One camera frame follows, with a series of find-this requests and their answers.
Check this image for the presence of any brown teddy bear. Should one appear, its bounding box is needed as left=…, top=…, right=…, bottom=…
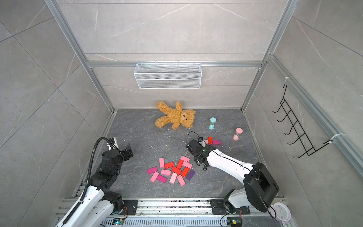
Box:
left=155, top=101, right=196, bottom=130

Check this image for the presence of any black wire hook rack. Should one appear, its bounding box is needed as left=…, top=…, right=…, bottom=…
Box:
left=272, top=84, right=333, bottom=159

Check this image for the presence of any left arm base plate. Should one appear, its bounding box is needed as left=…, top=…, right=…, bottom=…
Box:
left=113, top=199, right=139, bottom=215

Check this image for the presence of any left black cable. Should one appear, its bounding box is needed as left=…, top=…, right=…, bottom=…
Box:
left=63, top=137, right=117, bottom=222

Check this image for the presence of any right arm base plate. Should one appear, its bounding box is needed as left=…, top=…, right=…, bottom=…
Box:
left=210, top=199, right=251, bottom=215

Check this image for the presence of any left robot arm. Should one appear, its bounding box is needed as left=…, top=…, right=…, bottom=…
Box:
left=56, top=144, right=133, bottom=227

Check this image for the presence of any light pink block lower left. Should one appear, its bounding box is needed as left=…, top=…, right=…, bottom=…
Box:
left=150, top=172, right=159, bottom=183

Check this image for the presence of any teal sand timer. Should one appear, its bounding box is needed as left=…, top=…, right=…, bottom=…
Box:
left=209, top=117, right=216, bottom=130

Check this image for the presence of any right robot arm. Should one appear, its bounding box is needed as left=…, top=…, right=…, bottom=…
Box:
left=186, top=140, right=279, bottom=213

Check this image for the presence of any light pink block centre right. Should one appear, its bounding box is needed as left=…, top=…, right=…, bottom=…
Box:
left=182, top=161, right=192, bottom=169

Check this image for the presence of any light pink block bottom right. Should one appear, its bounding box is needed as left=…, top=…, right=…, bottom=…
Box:
left=177, top=175, right=186, bottom=186

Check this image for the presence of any white wire mesh basket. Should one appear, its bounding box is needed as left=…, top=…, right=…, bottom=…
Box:
left=134, top=63, right=202, bottom=89

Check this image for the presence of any lilac round clock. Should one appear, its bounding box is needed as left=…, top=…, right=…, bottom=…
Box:
left=270, top=202, right=292, bottom=222

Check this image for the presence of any light pink block bottom middle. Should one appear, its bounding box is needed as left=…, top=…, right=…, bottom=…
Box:
left=169, top=172, right=178, bottom=184

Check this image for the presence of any light pink block upper left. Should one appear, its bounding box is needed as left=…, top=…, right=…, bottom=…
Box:
left=159, top=158, right=164, bottom=168

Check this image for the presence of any light pink block top centre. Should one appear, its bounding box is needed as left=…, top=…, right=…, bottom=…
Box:
left=180, top=156, right=190, bottom=163

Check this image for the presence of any magenta block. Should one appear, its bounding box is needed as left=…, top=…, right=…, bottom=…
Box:
left=213, top=140, right=222, bottom=145
left=157, top=175, right=168, bottom=183
left=147, top=166, right=157, bottom=175

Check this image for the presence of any pink sand timer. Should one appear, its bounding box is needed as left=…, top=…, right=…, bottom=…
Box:
left=233, top=128, right=243, bottom=141

